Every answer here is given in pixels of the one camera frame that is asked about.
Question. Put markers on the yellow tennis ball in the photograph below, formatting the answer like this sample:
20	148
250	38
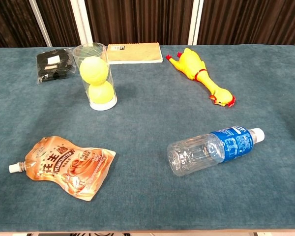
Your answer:
93	70
101	94

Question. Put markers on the clear plastic tube container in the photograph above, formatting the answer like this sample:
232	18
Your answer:
103	106

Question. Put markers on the teal tablecloth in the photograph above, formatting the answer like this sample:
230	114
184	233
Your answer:
147	115

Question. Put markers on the yellow rubber chicken toy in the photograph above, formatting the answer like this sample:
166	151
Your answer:
191	62

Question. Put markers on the clear bottle with blue label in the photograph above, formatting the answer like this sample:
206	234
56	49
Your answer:
236	145

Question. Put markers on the dark brown pleated curtain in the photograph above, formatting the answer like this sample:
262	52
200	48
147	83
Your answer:
137	22

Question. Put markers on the orange peanut butter pouch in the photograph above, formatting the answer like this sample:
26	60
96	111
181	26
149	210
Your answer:
64	167

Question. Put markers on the black item in plastic bag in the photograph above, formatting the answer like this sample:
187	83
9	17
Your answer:
54	67

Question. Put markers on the white frame post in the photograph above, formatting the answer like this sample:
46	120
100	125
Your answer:
40	23
81	22
195	22

